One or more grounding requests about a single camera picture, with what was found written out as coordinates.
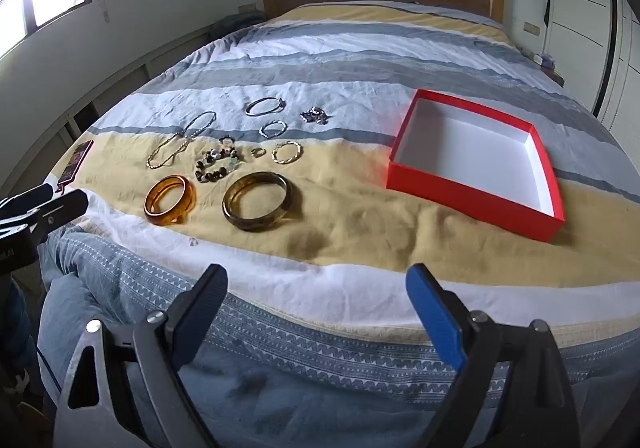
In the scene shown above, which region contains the person's jeans leg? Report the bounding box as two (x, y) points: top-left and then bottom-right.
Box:
(37, 233), (131, 389)

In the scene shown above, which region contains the dark olive bangle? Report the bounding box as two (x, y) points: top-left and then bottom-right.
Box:
(222, 171), (292, 231)

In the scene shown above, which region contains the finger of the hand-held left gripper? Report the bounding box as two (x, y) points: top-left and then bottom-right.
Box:
(22, 191), (89, 241)
(0, 184), (55, 219)

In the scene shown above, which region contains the gold twisted bangle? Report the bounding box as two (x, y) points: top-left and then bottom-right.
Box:
(271, 140), (304, 164)

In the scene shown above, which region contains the amber bangle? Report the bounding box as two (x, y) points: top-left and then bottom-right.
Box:
(144, 175), (195, 226)

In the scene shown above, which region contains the white wardrobe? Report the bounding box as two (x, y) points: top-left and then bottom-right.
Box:
(542, 0), (640, 129)

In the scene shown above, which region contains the red cardboard box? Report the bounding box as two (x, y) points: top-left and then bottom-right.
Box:
(386, 89), (566, 243)

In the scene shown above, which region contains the gold chain necklace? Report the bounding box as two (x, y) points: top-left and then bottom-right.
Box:
(146, 131), (193, 170)

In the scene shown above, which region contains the grey cloth bundle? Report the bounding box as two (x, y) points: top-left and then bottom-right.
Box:
(210, 12), (266, 43)

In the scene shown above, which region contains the large silver bangle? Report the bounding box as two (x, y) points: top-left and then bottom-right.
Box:
(245, 97), (287, 117)

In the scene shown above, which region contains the dark phone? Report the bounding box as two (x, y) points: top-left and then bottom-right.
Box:
(56, 140), (95, 191)

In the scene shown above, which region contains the bedside table clutter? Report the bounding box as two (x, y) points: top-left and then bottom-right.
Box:
(532, 53), (566, 85)

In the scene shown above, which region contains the striped duvet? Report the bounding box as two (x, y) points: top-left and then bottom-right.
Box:
(37, 2), (640, 448)

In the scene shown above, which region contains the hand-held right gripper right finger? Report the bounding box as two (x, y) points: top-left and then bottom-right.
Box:
(406, 264), (581, 448)

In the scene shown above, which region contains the beaded bracelet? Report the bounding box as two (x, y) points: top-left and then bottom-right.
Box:
(195, 137), (243, 184)

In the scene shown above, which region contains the silver link bracelet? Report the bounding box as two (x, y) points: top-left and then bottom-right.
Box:
(300, 107), (332, 125)

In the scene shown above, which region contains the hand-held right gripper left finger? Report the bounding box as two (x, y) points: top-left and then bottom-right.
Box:
(54, 264), (229, 448)

